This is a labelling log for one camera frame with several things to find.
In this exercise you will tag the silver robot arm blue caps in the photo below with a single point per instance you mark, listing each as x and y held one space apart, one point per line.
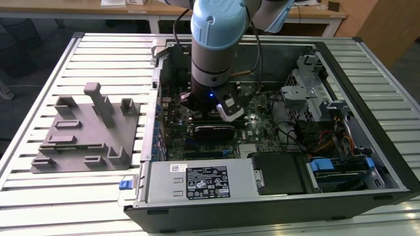
210 61

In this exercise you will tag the black graphics card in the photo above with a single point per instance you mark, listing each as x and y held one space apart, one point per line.
214 134

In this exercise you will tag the brass curved tube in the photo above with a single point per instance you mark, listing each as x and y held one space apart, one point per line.
241 73

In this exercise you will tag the green motherboard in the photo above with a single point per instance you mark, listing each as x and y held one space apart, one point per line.
266 110

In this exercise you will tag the black expansion slot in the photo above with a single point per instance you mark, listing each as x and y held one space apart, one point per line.
203 155

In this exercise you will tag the silver finned heat sink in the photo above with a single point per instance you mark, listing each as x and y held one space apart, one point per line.
249 150

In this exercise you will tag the grey metal drive cage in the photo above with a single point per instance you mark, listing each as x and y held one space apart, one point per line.
297 94

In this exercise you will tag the grey power supply black label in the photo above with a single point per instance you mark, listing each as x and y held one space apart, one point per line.
165 182

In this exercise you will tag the grey parts rack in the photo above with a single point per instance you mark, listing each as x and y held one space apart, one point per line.
89 127

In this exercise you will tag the black plastic drive box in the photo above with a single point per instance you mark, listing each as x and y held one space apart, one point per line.
279 172

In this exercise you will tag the green RAM stick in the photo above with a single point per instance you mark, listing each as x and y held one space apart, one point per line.
82 147

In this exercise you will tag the blue plastic latch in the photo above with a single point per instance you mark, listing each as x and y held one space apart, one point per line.
126 185

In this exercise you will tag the white box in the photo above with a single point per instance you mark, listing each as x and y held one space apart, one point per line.
114 3
137 2

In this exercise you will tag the hard disk in blue carrier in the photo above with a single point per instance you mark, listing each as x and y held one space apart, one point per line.
323 166

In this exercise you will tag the black open PC case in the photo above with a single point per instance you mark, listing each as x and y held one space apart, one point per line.
263 216

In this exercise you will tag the wooden desk white legs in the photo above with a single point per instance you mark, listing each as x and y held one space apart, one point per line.
82 11

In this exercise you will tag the small black box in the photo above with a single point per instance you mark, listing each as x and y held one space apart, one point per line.
334 6

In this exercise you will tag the black office chair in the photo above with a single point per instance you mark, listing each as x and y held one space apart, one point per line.
19 34

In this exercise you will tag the wooden cabinet panel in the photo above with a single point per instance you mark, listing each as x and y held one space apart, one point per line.
387 29

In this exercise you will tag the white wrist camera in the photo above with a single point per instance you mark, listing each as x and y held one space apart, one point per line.
230 110

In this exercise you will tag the grey plastic bracket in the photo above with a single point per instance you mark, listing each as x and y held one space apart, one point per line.
333 105

